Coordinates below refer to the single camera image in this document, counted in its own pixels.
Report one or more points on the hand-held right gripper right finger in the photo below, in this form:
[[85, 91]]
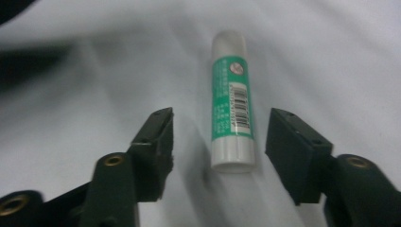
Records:
[[299, 157]]

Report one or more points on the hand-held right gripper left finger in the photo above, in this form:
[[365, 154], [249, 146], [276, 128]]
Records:
[[151, 151]]

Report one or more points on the green and white glue stick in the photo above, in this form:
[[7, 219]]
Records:
[[231, 119]]

